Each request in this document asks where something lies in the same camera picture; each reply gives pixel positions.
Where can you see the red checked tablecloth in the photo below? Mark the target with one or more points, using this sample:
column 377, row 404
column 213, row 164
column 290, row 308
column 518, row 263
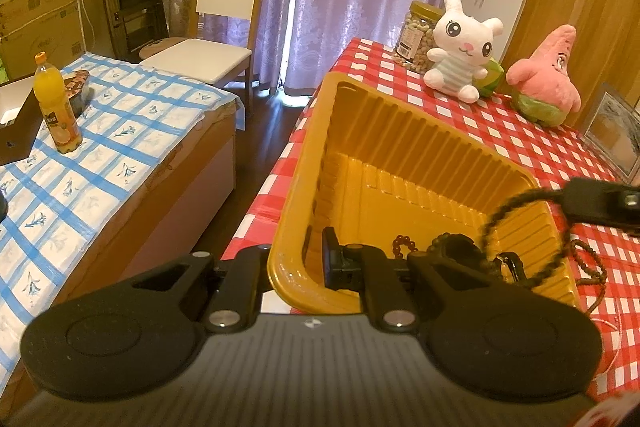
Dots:
column 525, row 137

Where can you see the blue checked tablecloth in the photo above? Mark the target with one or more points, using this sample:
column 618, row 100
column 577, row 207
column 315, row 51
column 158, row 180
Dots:
column 115, row 157

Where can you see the yellow plastic ribbed tray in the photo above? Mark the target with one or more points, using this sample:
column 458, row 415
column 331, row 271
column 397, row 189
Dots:
column 400, row 147

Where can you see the silver picture frame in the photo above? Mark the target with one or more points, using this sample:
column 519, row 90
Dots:
column 617, row 132

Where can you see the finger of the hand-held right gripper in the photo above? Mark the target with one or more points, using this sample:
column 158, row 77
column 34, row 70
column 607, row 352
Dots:
column 595, row 204

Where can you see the orange juice bottle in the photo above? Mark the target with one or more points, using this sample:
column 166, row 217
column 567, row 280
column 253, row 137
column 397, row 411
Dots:
column 56, row 112

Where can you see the clear jar of peanuts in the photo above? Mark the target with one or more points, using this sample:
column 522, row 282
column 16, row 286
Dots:
column 412, row 37

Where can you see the pink starfish plush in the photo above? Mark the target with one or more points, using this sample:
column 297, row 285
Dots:
column 545, row 82

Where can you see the wooden low cabinet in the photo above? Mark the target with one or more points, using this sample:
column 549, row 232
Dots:
column 200, row 187

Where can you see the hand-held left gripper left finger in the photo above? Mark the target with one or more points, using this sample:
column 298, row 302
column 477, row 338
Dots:
column 245, row 277

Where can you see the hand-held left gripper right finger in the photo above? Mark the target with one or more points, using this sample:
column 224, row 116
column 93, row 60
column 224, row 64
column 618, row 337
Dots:
column 329, row 257

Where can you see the black open box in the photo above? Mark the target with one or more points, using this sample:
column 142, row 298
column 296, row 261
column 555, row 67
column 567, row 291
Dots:
column 20, row 137

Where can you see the white bunny plush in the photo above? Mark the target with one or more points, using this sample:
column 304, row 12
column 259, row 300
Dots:
column 455, row 67

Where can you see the small snack cup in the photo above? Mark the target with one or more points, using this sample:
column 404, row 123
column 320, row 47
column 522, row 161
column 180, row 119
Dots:
column 77, row 89

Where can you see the cardboard box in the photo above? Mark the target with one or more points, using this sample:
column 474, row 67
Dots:
column 35, row 22

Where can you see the green round toy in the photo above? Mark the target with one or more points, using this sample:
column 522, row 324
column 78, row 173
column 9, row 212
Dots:
column 494, row 77

